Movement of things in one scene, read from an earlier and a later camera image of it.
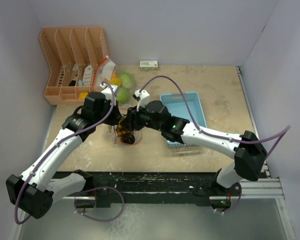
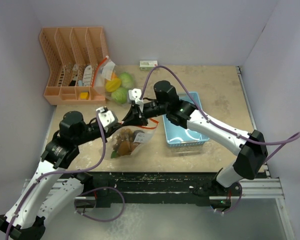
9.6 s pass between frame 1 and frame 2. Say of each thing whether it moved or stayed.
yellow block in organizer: stayed
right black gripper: moved
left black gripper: moved
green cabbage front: stayed
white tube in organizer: stayed
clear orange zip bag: stayed
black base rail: stayed
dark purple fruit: moved
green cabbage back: stayed
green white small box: stayed
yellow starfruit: stayed
